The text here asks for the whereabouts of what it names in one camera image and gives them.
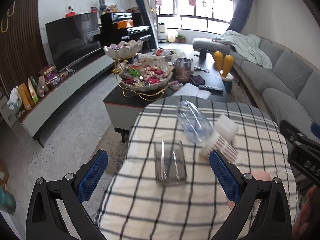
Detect clear plastic measuring bottle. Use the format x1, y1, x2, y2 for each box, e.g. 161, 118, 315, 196
176, 100, 214, 144

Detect pink plastic cup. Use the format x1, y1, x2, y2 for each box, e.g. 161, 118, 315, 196
227, 170, 271, 209

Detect plain white plastic cup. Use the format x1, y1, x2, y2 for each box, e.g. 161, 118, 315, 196
214, 114, 239, 142

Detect patterned white paper cup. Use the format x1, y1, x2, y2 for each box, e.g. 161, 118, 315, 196
199, 131, 238, 163

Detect square grey glass cup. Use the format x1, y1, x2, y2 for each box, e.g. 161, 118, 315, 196
153, 140, 187, 186

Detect person's right hand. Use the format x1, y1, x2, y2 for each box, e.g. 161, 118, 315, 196
292, 185, 319, 239

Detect grey sectional sofa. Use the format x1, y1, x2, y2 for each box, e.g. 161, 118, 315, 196
228, 38, 319, 141

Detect white low tv cabinet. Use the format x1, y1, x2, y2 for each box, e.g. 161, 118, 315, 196
20, 55, 114, 147

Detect plaid checkered table cloth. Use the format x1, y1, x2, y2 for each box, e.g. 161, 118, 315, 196
95, 96, 298, 239

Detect black remote control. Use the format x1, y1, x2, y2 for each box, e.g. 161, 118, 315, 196
199, 85, 223, 93

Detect light green blanket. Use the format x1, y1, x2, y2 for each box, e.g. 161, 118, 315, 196
214, 30, 272, 70

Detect snack bags on cabinet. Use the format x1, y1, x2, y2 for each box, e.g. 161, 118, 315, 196
7, 64, 75, 114

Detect white paper sheets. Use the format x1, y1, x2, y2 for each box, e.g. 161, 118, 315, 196
174, 83, 211, 99

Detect black coffee table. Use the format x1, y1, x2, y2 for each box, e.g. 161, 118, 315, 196
103, 45, 236, 143

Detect grey footstool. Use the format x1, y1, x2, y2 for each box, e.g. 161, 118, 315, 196
192, 37, 231, 62

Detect glass jar of nuts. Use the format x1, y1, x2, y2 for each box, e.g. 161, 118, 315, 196
175, 57, 193, 83

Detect two-tier snack bowl stand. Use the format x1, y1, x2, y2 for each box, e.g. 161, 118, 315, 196
104, 40, 174, 96

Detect black flat television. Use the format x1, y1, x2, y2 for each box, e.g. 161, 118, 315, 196
46, 12, 101, 71

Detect black upright piano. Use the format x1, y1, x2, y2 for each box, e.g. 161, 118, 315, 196
98, 12, 153, 49

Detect blue window curtain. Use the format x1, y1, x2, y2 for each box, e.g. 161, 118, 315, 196
136, 0, 158, 49

